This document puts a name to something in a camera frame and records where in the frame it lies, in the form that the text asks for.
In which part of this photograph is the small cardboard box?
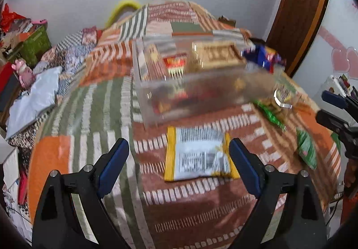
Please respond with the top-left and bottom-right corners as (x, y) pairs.
(218, 15), (237, 28)

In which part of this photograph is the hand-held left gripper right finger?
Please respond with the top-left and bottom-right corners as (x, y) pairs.
(228, 138), (328, 249)

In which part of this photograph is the yellow and white snack packet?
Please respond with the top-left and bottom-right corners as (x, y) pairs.
(164, 126), (241, 182)

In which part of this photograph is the small red snack packet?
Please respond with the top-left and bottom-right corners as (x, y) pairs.
(170, 88), (216, 108)

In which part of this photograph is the green snack packet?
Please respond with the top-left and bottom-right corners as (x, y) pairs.
(296, 127), (318, 170)

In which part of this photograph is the yellow hoop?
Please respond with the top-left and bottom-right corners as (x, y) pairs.
(105, 0), (142, 28)

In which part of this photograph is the blue biscuit bag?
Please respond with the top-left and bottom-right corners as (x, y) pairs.
(242, 45), (287, 73)

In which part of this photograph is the large red snack packet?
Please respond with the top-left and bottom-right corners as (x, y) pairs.
(164, 53), (187, 76)

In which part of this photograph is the checkered quilt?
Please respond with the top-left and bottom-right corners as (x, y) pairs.
(34, 26), (104, 104)

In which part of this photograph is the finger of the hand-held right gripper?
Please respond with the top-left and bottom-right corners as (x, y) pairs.
(315, 109), (351, 134)
(321, 90), (358, 118)

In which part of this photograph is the brown wooden door frame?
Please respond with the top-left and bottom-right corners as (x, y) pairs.
(266, 0), (333, 77)

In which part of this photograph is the white appliance with stickers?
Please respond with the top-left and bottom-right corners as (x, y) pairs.
(313, 75), (353, 115)

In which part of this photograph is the green-edged cookie packet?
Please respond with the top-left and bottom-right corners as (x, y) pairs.
(254, 99), (287, 130)

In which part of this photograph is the pile of printed bags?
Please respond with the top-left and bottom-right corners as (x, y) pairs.
(0, 18), (42, 51)

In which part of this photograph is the pink plush toy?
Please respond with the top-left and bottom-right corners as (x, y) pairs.
(13, 59), (37, 88)

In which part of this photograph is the patchwork striped blanket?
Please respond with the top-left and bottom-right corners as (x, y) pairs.
(26, 0), (342, 249)

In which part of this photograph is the clear plastic storage box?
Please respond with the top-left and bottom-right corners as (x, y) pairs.
(131, 33), (280, 129)

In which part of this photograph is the tan square cracker packet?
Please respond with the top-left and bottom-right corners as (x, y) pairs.
(192, 41), (247, 70)

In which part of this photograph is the red gift bag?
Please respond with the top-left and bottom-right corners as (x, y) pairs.
(0, 4), (27, 32)

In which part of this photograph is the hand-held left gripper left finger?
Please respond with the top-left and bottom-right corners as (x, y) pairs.
(32, 138), (132, 249)

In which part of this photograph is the red box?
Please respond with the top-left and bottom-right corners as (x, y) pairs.
(0, 63), (17, 93)

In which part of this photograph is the white cloth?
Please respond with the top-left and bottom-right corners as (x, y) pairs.
(6, 66), (63, 140)

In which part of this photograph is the white door with pink hearts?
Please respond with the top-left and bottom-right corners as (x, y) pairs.
(291, 0), (358, 126)

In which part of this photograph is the green storage box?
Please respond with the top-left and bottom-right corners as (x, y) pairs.
(8, 25), (52, 67)

